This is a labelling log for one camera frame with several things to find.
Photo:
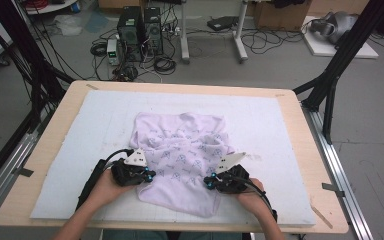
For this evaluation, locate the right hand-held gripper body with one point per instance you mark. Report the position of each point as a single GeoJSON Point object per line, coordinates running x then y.
{"type": "Point", "coordinates": [233, 180]}

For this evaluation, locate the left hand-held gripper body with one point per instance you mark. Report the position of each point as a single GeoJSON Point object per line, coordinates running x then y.
{"type": "Point", "coordinates": [126, 173]}

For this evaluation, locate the lilac patterned towel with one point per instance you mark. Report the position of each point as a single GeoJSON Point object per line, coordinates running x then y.
{"type": "Point", "coordinates": [180, 146]}

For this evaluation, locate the person's left hand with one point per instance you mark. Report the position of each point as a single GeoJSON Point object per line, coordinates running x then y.
{"type": "Point", "coordinates": [108, 191]}

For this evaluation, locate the person's right hand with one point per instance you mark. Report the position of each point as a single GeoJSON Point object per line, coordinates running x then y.
{"type": "Point", "coordinates": [255, 198]}

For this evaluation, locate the person's teal trousers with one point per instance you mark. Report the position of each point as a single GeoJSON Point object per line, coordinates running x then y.
{"type": "Point", "coordinates": [140, 235]}

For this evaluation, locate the white foam mat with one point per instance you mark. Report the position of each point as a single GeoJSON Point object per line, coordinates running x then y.
{"type": "Point", "coordinates": [263, 116]}

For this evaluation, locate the tan tape strip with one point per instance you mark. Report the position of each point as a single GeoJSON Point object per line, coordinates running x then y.
{"type": "Point", "coordinates": [280, 95]}
{"type": "Point", "coordinates": [92, 87]}

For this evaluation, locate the grey tape piece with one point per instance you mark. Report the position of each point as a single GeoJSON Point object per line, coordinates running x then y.
{"type": "Point", "coordinates": [333, 188]}

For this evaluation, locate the dark tape piece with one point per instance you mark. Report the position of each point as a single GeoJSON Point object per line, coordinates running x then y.
{"type": "Point", "coordinates": [25, 172]}

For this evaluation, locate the white power supply unit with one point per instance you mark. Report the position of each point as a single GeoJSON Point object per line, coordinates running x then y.
{"type": "Point", "coordinates": [112, 51]}

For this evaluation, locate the large black computer tower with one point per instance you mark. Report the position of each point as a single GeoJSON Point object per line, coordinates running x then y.
{"type": "Point", "coordinates": [130, 33]}

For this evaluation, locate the slim black computer tower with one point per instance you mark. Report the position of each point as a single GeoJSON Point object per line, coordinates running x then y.
{"type": "Point", "coordinates": [153, 31]}

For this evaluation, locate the flat black device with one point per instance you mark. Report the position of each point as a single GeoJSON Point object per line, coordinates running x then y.
{"type": "Point", "coordinates": [222, 23]}

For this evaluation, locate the white floor board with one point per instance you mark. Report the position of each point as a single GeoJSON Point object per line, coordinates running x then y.
{"type": "Point", "coordinates": [323, 50]}

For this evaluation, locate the clear plastic sheet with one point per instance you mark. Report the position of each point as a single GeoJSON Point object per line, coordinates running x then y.
{"type": "Point", "coordinates": [68, 26]}

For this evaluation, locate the brown cardboard box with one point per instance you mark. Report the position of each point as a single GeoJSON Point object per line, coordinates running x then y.
{"type": "Point", "coordinates": [280, 18]}

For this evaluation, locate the round white table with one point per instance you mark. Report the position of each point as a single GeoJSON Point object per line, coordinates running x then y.
{"type": "Point", "coordinates": [53, 7]}

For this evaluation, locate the grey headset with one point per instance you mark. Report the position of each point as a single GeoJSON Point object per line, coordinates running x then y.
{"type": "Point", "coordinates": [336, 23]}

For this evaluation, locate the aluminium rail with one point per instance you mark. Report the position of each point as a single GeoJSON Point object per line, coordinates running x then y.
{"type": "Point", "coordinates": [325, 150]}
{"type": "Point", "coordinates": [15, 158]}

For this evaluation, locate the white desk frame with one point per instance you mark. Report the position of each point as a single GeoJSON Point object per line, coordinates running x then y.
{"type": "Point", "coordinates": [184, 33]}

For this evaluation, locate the black metal frame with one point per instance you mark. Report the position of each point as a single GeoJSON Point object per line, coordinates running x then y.
{"type": "Point", "coordinates": [360, 33]}
{"type": "Point", "coordinates": [20, 36]}

